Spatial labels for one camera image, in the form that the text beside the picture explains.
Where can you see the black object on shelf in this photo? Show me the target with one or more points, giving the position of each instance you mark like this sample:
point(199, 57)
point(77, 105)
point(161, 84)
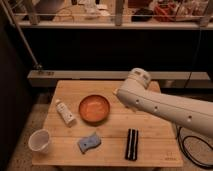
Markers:
point(142, 15)

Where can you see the orange ceramic bowl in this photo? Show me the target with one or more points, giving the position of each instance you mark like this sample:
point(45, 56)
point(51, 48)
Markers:
point(94, 109)

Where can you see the black and white striped block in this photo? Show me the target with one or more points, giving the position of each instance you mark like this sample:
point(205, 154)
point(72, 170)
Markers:
point(132, 145)

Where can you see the metal tripod pole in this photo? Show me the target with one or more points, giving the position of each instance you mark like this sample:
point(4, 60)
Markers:
point(38, 67)

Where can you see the white tube with cap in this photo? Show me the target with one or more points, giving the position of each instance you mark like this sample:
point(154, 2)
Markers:
point(64, 112)

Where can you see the red object on shelf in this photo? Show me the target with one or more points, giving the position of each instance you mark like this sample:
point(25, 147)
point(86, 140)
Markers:
point(164, 13)

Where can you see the white plastic cup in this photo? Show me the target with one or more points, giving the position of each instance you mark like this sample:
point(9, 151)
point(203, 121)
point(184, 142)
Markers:
point(40, 141)

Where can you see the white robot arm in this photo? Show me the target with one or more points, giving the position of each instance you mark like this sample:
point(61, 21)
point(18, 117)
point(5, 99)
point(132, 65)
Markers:
point(193, 114)

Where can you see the blue sponge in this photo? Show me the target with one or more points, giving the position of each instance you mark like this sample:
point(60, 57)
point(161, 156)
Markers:
point(89, 142)

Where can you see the white shelf ledge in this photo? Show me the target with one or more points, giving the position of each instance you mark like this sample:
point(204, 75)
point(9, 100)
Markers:
point(69, 21)

